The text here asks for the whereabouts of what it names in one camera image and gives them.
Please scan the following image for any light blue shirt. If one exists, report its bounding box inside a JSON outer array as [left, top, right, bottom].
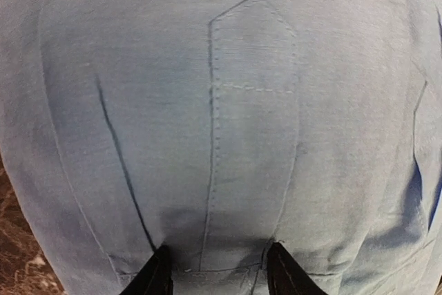
[[1, 0, 441, 294]]

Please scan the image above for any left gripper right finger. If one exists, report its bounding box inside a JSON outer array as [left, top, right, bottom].
[[267, 242, 327, 295]]

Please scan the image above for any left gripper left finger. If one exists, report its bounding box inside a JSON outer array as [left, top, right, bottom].
[[120, 245, 173, 295]]

